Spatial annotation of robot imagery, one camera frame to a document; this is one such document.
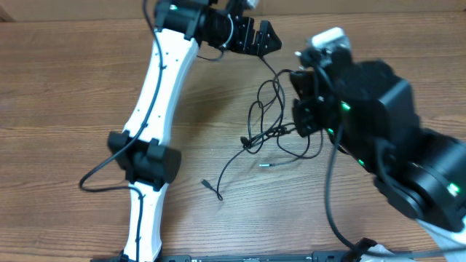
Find black thin USB cable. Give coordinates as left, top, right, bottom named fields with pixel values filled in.
left=200, top=68, right=303, bottom=194

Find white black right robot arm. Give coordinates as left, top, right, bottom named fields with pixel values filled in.
left=290, top=60, right=465, bottom=261

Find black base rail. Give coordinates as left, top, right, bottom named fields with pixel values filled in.
left=90, top=249, right=350, bottom=262

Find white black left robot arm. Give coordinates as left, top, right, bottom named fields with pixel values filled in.
left=108, top=0, right=282, bottom=261

